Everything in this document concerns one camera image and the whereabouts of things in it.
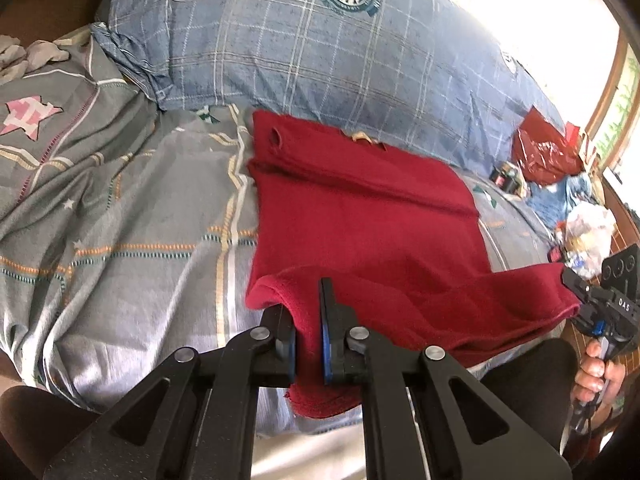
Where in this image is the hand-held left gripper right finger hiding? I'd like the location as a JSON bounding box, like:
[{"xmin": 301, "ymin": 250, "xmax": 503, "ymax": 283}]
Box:
[{"xmin": 318, "ymin": 277, "xmax": 573, "ymax": 480}]

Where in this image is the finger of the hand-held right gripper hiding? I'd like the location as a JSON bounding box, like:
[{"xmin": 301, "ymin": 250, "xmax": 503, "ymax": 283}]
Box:
[{"xmin": 560, "ymin": 265, "xmax": 594, "ymax": 307}]

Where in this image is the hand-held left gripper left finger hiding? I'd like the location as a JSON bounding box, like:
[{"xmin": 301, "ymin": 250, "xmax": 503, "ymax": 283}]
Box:
[{"xmin": 42, "ymin": 305, "xmax": 298, "ymax": 480}]

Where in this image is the red knit sweater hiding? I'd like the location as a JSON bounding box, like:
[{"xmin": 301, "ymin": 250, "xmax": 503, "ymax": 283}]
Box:
[{"xmin": 245, "ymin": 109, "xmax": 583, "ymax": 420}]

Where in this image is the person's right hand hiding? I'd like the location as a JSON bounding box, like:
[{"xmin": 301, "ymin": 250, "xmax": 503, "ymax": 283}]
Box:
[{"xmin": 572, "ymin": 340, "xmax": 628, "ymax": 408}]

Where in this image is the clear plastic bag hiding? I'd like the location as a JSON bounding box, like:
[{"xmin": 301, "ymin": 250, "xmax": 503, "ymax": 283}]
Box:
[{"xmin": 555, "ymin": 202, "xmax": 617, "ymax": 281}]

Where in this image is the blue denim cloth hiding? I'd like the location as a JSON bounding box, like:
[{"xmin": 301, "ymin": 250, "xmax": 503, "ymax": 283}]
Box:
[{"xmin": 527, "ymin": 172, "xmax": 601, "ymax": 228}]

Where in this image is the person's right trouser leg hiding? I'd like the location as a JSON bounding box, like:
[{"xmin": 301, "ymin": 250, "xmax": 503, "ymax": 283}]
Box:
[{"xmin": 480, "ymin": 338, "xmax": 578, "ymax": 456}]

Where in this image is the person's trouser leg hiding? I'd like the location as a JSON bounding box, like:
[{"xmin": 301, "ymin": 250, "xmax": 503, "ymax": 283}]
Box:
[
  {"xmin": 480, "ymin": 338, "xmax": 578, "ymax": 456},
  {"xmin": 0, "ymin": 385, "xmax": 101, "ymax": 480}
]

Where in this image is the dark jar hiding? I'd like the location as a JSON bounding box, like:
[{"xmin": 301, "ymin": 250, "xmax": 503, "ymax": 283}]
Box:
[{"xmin": 490, "ymin": 162, "xmax": 523, "ymax": 193}]

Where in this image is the red plastic bag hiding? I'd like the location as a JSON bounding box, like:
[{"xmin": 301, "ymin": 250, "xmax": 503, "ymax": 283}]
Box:
[{"xmin": 511, "ymin": 107, "xmax": 586, "ymax": 186}]

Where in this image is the grey striped star quilt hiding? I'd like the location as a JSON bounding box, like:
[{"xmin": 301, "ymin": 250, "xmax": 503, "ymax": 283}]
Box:
[{"xmin": 0, "ymin": 35, "xmax": 556, "ymax": 436}]

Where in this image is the person's left trouser leg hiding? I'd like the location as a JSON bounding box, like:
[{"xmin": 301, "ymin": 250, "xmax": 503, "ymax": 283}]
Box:
[{"xmin": 0, "ymin": 385, "xmax": 101, "ymax": 480}]

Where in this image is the blue plaid pillow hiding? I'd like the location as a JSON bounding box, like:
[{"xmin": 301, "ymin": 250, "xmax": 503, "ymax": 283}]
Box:
[{"xmin": 90, "ymin": 0, "xmax": 566, "ymax": 171}]

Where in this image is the crumpled light grey cloth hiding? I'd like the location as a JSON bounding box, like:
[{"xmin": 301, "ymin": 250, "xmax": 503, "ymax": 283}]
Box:
[{"xmin": 0, "ymin": 35, "xmax": 68, "ymax": 86}]

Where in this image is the wooden window frame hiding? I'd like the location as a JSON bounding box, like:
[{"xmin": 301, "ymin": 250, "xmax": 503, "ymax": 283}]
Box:
[{"xmin": 582, "ymin": 30, "xmax": 640, "ymax": 171}]

